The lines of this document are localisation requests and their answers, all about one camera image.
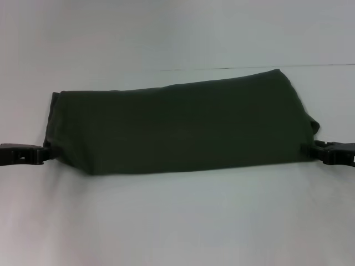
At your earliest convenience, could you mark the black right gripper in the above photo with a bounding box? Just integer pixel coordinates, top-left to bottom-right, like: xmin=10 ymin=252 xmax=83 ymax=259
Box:
xmin=301 ymin=140 xmax=355 ymax=167

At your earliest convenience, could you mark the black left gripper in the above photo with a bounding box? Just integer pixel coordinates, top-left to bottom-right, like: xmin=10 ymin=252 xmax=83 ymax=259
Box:
xmin=0 ymin=142 xmax=53 ymax=167

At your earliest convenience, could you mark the dark green FREE T-shirt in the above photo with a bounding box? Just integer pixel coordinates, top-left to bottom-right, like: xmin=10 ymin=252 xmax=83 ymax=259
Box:
xmin=42 ymin=68 xmax=322 ymax=177

